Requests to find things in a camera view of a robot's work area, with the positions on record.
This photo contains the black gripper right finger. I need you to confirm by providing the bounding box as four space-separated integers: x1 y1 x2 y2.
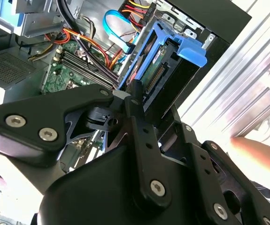
172 107 270 225

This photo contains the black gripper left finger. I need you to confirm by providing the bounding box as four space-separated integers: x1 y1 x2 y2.
0 79 173 214

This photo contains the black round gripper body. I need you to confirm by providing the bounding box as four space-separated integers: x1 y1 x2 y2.
37 102 215 225

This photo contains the blue SATA wire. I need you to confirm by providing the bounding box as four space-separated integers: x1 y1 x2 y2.
102 9 136 56

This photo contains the hard disk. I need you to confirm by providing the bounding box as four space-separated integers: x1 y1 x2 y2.
117 20 208 120

